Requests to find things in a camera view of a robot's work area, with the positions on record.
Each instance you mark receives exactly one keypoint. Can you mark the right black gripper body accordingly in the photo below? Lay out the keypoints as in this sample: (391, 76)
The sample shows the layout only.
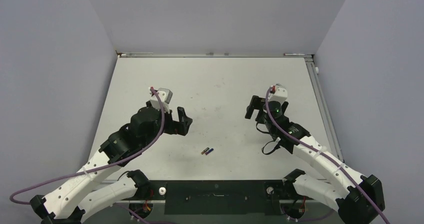
(268, 126)

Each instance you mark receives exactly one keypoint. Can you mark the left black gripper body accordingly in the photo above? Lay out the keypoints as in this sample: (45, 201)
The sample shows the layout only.
(169, 124)

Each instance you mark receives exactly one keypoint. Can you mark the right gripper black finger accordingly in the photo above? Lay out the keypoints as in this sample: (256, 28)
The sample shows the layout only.
(256, 103)
(284, 107)

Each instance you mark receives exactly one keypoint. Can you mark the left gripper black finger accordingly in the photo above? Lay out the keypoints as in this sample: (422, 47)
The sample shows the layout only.
(183, 118)
(181, 128)

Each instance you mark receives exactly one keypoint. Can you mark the orange black AAA battery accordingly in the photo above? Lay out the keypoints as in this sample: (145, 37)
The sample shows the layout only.
(204, 151)

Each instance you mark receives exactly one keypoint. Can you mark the blue AAA battery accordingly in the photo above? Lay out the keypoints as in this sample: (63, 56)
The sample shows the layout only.
(209, 151)

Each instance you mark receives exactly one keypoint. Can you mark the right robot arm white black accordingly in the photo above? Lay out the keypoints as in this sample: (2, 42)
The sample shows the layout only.
(355, 197)

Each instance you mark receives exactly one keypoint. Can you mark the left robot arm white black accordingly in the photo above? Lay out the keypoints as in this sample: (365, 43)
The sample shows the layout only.
(77, 199)

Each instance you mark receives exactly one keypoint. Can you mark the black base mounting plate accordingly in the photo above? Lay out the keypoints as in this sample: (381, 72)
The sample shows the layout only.
(219, 196)

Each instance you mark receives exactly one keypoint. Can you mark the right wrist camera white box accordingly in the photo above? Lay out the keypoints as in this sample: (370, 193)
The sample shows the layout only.
(277, 93)

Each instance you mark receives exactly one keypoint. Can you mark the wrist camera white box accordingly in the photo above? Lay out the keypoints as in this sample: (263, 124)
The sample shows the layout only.
(165, 96)
(277, 93)

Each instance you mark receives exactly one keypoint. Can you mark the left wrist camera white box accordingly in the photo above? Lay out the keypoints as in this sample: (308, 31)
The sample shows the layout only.
(165, 96)

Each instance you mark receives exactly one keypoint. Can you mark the aluminium frame rail right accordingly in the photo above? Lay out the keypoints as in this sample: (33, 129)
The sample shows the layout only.
(323, 107)

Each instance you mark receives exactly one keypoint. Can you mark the aluminium frame rail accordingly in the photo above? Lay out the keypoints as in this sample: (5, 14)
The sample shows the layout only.
(323, 107)
(214, 55)

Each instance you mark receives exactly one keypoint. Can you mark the aluminium frame rail back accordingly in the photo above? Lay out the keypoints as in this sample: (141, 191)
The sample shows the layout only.
(214, 55)

